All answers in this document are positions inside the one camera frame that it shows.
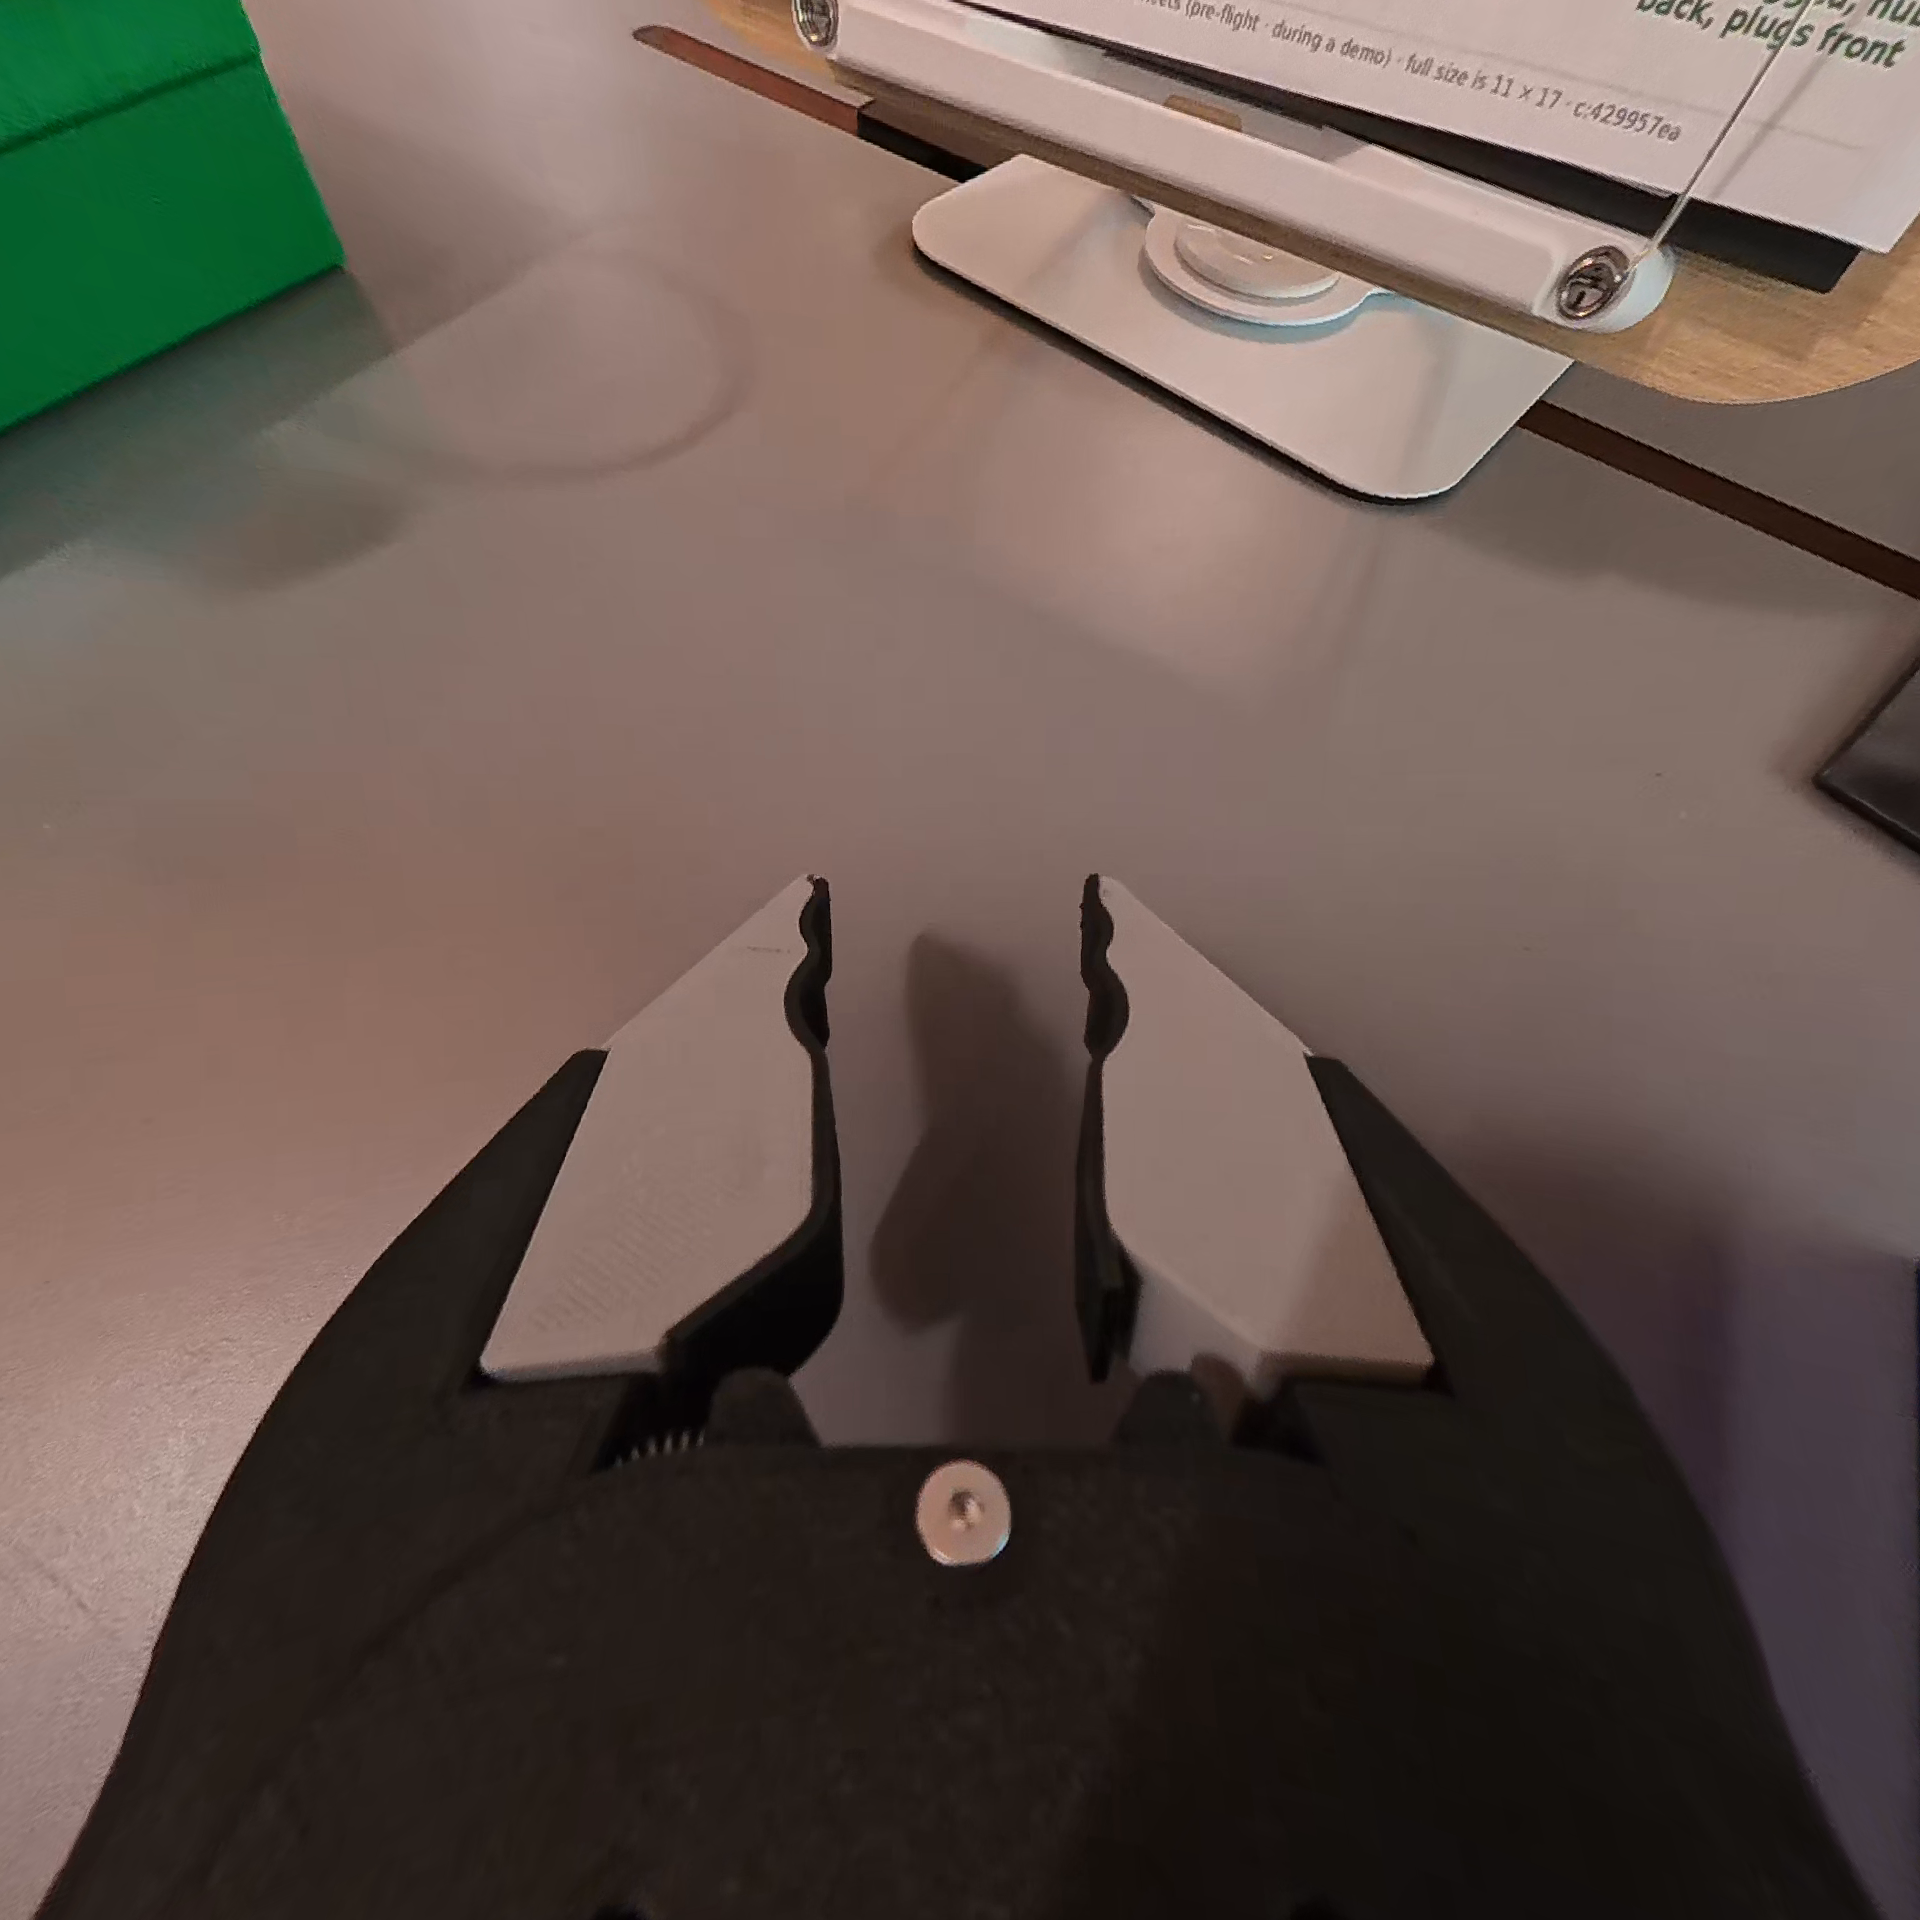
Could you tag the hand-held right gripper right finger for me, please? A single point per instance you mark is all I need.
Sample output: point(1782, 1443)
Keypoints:
point(1240, 1199)

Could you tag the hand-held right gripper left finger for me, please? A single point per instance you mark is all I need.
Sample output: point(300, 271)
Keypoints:
point(666, 1191)

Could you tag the green storage bin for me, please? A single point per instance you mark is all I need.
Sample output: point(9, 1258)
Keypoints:
point(136, 222)

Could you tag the white stand base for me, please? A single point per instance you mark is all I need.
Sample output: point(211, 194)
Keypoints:
point(1353, 405)

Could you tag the wooden stand board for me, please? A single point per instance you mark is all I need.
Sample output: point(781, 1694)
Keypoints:
point(1767, 347)

